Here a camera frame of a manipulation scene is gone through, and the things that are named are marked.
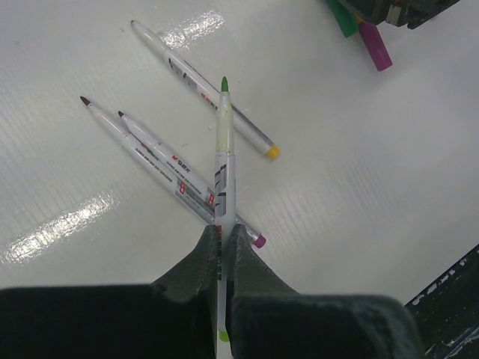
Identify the magenta pen cap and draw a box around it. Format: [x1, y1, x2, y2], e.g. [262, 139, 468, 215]
[359, 22, 393, 71]

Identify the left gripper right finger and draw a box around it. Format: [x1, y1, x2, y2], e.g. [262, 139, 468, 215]
[227, 225, 424, 358]

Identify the magenta pen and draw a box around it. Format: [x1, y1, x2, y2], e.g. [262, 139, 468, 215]
[117, 110, 267, 249]

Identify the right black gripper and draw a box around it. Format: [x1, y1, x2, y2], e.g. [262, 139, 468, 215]
[339, 0, 459, 30]

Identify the green pen cap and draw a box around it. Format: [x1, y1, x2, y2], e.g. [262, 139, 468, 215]
[326, 0, 359, 38]

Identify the green pen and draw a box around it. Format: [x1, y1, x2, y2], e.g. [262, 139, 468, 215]
[214, 77, 236, 343]

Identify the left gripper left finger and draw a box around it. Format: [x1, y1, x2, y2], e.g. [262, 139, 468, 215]
[1, 226, 218, 358]

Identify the yellow pen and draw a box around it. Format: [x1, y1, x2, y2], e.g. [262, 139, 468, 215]
[130, 20, 281, 159]

